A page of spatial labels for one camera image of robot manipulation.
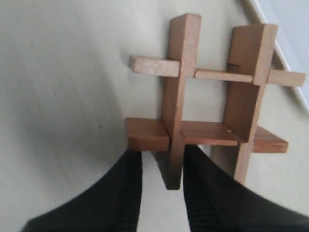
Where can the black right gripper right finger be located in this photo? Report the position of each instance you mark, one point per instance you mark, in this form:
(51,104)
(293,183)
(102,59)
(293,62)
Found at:
(215,202)

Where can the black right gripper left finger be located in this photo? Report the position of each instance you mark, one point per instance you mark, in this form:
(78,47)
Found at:
(111,205)

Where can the white rectangular plastic tray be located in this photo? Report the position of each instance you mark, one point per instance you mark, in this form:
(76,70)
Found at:
(292,41)

